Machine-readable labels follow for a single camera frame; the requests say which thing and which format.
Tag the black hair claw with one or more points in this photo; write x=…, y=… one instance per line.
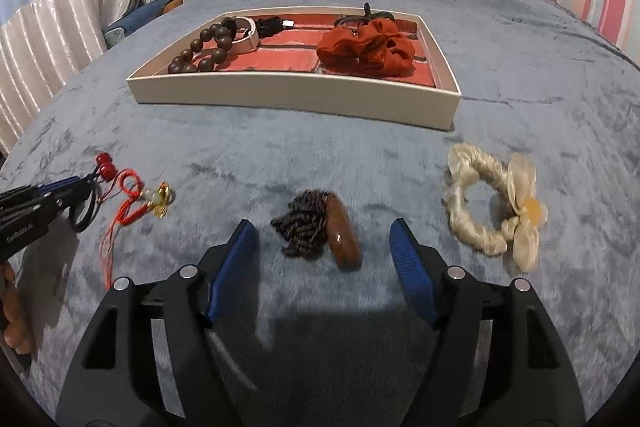
x=382, y=15

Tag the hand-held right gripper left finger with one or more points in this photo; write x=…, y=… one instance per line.
x=232, y=272

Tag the person's left hand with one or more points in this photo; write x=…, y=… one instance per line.
x=15, y=312

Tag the red scrunchie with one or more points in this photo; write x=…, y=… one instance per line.
x=365, y=47

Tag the grey plush blanket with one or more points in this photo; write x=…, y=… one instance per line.
x=300, y=147

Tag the blue and white curtain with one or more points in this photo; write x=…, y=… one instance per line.
x=50, y=47

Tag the white jewelry tray red lining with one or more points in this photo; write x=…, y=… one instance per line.
x=300, y=94

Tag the cream flower scrunchie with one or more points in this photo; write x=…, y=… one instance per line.
x=480, y=167

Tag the blue cushion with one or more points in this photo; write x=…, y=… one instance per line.
x=140, y=14

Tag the black scrunchie with silver tag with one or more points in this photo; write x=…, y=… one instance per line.
x=270, y=26

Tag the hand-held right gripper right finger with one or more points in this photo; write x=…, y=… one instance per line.
x=412, y=272

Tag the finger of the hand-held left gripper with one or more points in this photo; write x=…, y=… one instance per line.
x=60, y=185
x=55, y=206

